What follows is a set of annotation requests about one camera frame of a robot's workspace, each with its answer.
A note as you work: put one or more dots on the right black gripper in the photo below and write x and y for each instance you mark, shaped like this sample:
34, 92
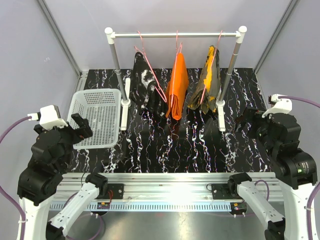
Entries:
249, 114

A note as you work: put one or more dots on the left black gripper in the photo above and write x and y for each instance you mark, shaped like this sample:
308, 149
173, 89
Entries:
84, 128

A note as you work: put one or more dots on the yellow camouflage trousers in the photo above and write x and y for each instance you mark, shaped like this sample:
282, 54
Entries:
213, 84

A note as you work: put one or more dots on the black and white trousers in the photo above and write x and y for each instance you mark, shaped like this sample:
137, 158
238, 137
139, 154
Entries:
144, 88

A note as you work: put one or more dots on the pink wire hanger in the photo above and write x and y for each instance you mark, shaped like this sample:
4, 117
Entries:
178, 50
158, 87
210, 66

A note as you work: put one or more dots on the orange trousers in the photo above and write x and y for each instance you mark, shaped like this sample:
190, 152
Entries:
181, 84

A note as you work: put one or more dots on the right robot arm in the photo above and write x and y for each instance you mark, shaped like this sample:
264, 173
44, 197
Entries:
295, 169

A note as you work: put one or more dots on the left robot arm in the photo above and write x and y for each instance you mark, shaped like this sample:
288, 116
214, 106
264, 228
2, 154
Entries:
38, 183

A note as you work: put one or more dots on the white perforated plastic basket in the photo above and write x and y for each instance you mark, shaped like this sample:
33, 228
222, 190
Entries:
102, 109

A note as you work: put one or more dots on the white and steel clothes rack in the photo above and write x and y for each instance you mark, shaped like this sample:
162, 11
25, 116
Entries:
125, 87

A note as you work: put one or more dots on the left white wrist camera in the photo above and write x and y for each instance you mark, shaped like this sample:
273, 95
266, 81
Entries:
48, 117

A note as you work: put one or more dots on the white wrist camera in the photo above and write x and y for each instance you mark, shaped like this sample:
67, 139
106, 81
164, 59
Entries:
279, 104
48, 117

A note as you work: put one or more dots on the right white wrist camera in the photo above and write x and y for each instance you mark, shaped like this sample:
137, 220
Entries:
279, 104

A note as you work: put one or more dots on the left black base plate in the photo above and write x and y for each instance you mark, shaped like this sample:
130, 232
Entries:
114, 191

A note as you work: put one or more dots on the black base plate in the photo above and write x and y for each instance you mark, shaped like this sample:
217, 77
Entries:
114, 191
220, 191

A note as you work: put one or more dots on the aluminium mounting rail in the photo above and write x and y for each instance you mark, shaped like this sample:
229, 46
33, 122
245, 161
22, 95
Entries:
177, 188

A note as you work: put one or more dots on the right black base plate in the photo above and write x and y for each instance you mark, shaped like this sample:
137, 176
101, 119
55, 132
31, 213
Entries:
220, 191

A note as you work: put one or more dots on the white slotted cable duct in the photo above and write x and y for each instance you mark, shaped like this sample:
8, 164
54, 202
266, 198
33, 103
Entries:
136, 206

